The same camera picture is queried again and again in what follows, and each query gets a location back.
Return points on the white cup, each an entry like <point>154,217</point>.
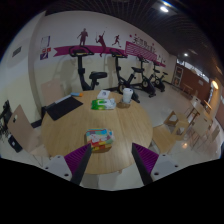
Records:
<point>127,95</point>

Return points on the group of wooden chairs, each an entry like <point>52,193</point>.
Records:
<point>196,126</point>

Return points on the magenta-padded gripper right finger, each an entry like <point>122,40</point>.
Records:
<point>163,166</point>

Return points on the colourful checkered towel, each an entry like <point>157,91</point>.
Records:
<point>100,138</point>

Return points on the white wall poster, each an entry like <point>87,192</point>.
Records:
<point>45,41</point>

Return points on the small white box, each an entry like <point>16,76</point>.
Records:
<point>103,94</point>

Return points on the green wet wipes pack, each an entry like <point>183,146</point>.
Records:
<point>103,104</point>

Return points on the black flat folio case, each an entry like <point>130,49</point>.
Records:
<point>65,107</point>

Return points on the ceiling lights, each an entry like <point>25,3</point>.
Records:
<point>164,9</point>

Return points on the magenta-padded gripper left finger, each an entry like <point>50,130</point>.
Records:
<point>60,166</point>

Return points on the purple and red wall poster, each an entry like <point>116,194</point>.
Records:
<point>45,54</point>

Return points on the magenta sports wall decal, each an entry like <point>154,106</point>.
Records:
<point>63,50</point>

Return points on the grey wall sign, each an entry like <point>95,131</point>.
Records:
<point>17,51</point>

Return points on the black exercise bike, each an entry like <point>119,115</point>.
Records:
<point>81,70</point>
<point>125,86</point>
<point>160,83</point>
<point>147,87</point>

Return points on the light wooden chair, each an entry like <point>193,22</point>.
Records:
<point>52,93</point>
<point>21,128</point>

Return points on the round wooden coaster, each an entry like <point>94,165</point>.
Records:
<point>122,105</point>

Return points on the wooden shelf unit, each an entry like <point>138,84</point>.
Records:
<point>178,76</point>

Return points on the blue and orange marker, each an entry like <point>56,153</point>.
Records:
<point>76,94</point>

